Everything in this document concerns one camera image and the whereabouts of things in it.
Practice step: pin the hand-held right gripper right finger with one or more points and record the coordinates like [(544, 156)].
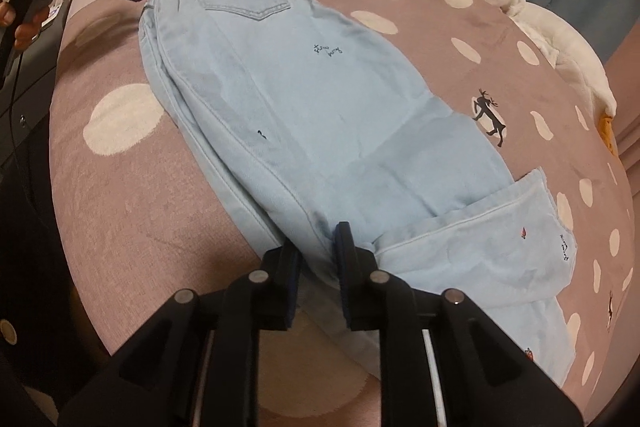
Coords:
[(343, 277)]

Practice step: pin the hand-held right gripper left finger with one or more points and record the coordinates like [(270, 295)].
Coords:
[(291, 287)]

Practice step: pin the light blue pants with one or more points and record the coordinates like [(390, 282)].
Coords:
[(300, 107)]

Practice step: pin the person's left hand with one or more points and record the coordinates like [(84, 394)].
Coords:
[(27, 36)]

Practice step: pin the black device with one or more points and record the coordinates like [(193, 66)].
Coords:
[(35, 107)]

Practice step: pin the pink dotted bedsheet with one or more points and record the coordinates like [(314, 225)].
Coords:
[(150, 217)]

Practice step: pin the white plush goose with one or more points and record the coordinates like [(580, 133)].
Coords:
[(565, 42)]

